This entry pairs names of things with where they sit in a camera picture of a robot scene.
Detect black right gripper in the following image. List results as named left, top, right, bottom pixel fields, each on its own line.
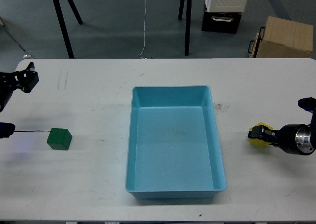
left=248, top=124, right=300, bottom=154

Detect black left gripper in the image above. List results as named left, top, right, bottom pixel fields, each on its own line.
left=0, top=62, right=39, bottom=112

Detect yellow wooden cube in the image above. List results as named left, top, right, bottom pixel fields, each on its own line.
left=249, top=122, right=274, bottom=148

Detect green wooden cube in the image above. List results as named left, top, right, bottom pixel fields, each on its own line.
left=46, top=128, right=72, bottom=150

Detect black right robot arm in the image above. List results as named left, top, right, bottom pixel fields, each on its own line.
left=247, top=97, right=316, bottom=155

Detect light blue plastic bin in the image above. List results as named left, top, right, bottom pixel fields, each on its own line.
left=125, top=86, right=227, bottom=199

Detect black left table legs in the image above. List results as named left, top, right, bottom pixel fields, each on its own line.
left=49, top=0, right=83, bottom=59

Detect black table legs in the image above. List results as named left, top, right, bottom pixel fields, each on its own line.
left=49, top=0, right=83, bottom=59
left=178, top=0, right=192, bottom=56

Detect black right table legs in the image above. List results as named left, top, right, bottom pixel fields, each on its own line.
left=178, top=0, right=192, bottom=56

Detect white hanging cord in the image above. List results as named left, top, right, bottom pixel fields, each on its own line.
left=139, top=0, right=154, bottom=60

